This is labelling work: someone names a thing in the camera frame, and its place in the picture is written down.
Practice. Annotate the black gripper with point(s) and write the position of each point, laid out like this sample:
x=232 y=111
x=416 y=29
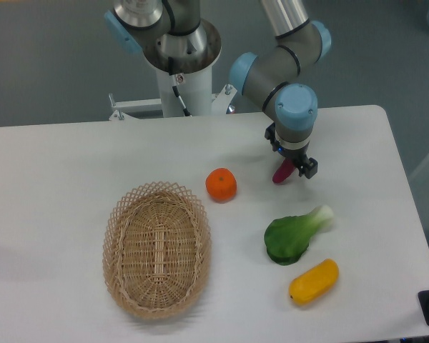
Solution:
x=307 y=167

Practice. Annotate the purple sweet potato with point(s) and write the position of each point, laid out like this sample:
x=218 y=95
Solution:
x=283 y=171

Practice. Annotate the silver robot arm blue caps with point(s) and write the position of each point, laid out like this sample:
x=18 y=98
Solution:
x=182 y=47

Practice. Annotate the orange tangerine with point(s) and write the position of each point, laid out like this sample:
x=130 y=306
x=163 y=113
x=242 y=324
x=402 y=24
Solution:
x=221 y=185

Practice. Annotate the green bok choy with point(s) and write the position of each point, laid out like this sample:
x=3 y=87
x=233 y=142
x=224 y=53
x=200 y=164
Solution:
x=287 y=239

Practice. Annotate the yellow mango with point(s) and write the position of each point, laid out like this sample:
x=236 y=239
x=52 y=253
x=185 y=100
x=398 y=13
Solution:
x=314 y=283

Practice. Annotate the woven wicker basket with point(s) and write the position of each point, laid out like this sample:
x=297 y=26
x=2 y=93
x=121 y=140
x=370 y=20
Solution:
x=157 y=251

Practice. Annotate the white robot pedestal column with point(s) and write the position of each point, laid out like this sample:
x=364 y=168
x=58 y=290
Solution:
x=192 y=90

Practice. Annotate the white pedestal base frame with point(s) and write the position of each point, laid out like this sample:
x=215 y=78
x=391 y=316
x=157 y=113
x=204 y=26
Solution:
x=152 y=108

